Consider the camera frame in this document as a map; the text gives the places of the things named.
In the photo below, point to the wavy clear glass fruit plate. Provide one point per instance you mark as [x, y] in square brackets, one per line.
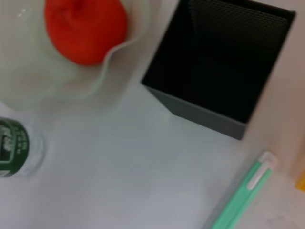
[28, 71]

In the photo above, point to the clear green-label water bottle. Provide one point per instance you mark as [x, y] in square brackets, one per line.
[14, 148]

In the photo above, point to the yellow plastic storage bin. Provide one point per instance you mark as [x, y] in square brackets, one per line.
[300, 182]

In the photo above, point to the mint green utility knife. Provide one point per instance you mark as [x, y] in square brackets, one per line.
[245, 188]

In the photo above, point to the black mesh pen holder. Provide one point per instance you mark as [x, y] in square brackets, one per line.
[214, 71]

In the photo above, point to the orange-red toy orange fruit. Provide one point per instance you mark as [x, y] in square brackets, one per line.
[85, 31]

